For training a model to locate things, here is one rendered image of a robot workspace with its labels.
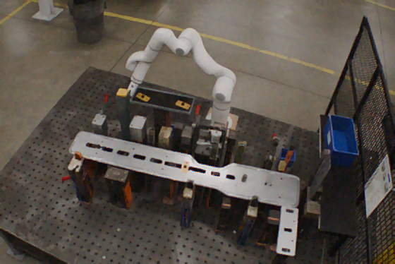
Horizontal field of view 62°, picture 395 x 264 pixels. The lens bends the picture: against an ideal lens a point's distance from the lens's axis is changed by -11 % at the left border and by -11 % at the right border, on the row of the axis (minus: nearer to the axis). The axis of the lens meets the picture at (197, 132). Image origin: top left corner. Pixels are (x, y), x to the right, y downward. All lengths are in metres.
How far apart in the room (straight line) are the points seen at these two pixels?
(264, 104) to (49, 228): 2.65
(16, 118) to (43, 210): 1.84
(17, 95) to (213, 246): 2.95
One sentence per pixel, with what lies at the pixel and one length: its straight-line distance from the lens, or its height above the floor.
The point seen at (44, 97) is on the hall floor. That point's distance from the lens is 4.17.
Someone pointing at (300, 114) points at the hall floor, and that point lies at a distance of 4.03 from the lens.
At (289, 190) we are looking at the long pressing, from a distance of 2.09.
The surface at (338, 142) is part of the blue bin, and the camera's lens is 2.41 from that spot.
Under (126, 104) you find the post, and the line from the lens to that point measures 2.29.
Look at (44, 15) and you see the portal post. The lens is 5.71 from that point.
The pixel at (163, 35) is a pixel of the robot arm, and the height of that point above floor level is 1.46.
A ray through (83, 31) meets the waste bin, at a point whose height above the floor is 0.20.
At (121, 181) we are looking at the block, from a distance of 2.00.
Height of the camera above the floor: 2.67
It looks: 48 degrees down
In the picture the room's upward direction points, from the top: 6 degrees clockwise
